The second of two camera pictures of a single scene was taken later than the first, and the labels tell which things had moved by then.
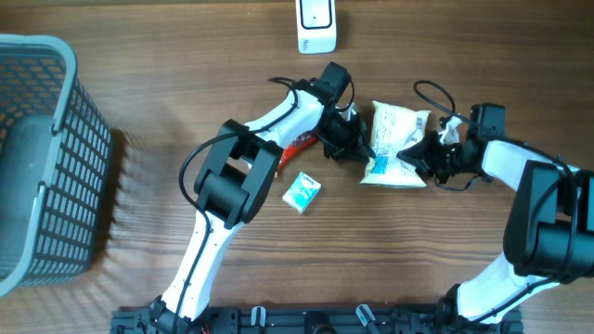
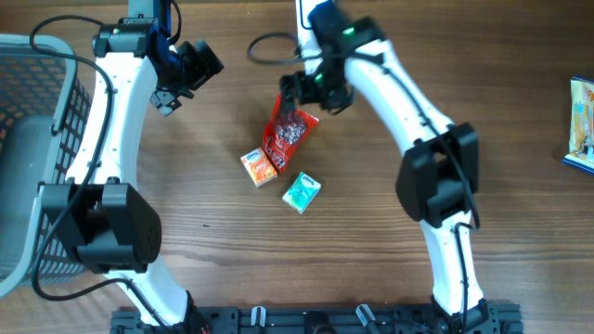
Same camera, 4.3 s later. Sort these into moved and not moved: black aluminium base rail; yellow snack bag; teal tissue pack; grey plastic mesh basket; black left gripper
Moved: black left gripper; yellow snack bag
Not moved: black aluminium base rail; grey plastic mesh basket; teal tissue pack
